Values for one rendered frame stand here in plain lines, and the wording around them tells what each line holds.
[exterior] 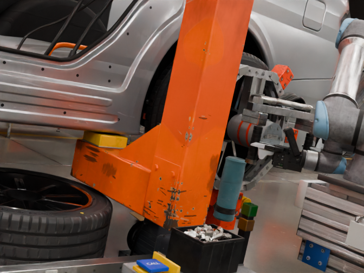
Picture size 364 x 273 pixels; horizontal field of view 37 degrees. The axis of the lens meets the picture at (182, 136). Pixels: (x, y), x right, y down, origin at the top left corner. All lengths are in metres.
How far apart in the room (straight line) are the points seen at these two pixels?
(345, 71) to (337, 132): 0.25
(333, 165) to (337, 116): 0.43
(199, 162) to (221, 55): 0.36
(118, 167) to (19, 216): 0.46
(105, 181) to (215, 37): 0.72
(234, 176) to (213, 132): 0.44
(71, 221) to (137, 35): 0.82
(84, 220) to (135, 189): 0.22
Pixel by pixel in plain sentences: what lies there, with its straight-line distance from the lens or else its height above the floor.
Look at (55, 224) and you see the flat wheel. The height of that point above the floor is 0.49.
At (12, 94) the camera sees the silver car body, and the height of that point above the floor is 0.84.
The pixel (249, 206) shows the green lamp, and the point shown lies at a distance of 1.82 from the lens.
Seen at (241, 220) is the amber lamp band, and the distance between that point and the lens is 1.84.
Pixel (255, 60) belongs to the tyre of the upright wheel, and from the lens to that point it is 2.48.
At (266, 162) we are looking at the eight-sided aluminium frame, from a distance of 2.56.
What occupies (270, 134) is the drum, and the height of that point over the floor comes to 0.86.
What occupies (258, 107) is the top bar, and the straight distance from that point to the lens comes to 2.13.
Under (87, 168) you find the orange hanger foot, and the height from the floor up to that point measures 0.58.
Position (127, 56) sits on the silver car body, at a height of 1.06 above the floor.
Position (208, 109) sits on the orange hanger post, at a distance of 1.79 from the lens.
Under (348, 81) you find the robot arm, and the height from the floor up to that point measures 1.12.
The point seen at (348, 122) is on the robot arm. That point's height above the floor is 0.99.
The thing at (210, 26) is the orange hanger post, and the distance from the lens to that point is 1.76.
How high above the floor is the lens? 1.04
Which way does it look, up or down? 7 degrees down
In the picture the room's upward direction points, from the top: 12 degrees clockwise
